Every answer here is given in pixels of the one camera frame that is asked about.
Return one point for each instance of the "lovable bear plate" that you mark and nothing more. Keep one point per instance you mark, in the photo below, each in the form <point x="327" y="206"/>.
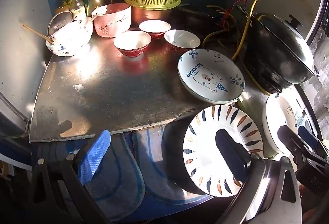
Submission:
<point x="210" y="76"/>

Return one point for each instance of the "leaf pattern white plate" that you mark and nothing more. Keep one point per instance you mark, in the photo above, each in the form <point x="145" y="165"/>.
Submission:
<point x="202" y="159"/>

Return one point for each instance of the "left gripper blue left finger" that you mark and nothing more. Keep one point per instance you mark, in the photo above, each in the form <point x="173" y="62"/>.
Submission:
<point x="91" y="155"/>

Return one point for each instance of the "red bowl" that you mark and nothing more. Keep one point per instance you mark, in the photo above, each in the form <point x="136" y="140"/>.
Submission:
<point x="181" y="41"/>
<point x="155" y="28"/>
<point x="132" y="43"/>

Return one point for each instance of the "white ceramic spoon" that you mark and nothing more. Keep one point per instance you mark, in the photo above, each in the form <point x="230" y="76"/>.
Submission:
<point x="89" y="20"/>

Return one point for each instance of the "black electric cooker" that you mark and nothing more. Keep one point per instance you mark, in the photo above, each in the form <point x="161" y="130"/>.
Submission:
<point x="277" y="56"/>

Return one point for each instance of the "grey refrigerator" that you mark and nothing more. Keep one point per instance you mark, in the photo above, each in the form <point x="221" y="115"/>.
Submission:
<point x="24" y="57"/>

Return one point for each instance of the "pink floral bowl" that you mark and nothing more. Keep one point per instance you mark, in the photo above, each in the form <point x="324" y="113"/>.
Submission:
<point x="112" y="19"/>

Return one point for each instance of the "green cap oil bottle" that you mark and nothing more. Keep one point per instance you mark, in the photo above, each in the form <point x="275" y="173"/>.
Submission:
<point x="77" y="9"/>

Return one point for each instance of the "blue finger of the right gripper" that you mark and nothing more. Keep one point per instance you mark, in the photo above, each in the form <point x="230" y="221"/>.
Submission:
<point x="308" y="137"/>
<point x="292" y="142"/>

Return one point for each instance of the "gold cap oil bottle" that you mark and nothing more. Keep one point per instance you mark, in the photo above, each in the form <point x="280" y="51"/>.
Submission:
<point x="92" y="5"/>

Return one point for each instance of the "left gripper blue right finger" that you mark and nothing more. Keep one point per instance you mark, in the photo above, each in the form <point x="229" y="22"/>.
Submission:
<point x="235" y="155"/>

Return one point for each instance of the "copper metal basin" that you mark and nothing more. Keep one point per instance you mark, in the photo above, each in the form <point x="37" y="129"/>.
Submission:
<point x="140" y="15"/>

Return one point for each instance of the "steel bowl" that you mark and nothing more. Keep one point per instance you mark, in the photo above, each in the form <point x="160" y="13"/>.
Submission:
<point x="58" y="21"/>

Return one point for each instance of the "red bowl front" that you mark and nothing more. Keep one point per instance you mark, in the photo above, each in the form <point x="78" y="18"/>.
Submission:
<point x="132" y="43"/>

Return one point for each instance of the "white bear pattern bowl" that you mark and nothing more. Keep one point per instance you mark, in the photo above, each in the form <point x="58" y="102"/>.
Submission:
<point x="70" y="39"/>

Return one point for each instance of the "wooden chopsticks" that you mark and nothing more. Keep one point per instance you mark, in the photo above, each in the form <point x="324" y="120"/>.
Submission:
<point x="50" y="40"/>

